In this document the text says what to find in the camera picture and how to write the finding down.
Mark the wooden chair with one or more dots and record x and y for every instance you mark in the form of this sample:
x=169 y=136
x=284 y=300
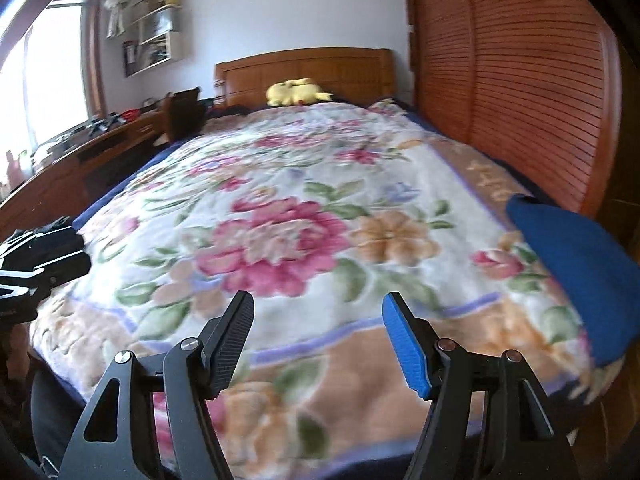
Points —
x=182 y=115

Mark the window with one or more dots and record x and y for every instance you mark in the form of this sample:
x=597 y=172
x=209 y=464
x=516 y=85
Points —
x=50 y=85

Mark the wooden desk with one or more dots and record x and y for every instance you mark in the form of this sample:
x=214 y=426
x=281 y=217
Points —
x=55 y=180

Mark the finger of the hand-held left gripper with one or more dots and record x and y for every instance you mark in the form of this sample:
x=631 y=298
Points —
x=55 y=265

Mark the red bowl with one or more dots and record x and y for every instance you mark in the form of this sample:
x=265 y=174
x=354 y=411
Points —
x=131 y=113

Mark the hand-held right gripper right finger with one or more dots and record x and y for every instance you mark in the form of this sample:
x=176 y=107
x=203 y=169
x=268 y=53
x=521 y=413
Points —
x=407 y=350

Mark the floral blanket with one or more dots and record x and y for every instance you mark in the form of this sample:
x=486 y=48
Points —
x=300 y=185

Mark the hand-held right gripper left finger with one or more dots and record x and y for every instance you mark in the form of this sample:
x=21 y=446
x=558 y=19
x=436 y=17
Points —
x=232 y=340

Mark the yellow plush toy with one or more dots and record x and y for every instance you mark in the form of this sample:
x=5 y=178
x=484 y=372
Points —
x=295 y=92

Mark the blue suit jacket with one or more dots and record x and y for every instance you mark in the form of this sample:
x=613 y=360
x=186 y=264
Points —
x=570 y=270

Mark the wooden slatted wardrobe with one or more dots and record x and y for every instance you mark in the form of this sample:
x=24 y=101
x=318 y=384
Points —
x=525 y=85

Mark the white wall shelf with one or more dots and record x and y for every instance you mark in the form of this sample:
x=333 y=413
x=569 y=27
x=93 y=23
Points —
x=172 y=47

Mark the person's leg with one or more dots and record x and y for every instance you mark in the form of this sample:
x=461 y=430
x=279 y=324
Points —
x=50 y=410

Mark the wooden bed headboard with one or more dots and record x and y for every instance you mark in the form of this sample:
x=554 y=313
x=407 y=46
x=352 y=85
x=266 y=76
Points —
x=325 y=72

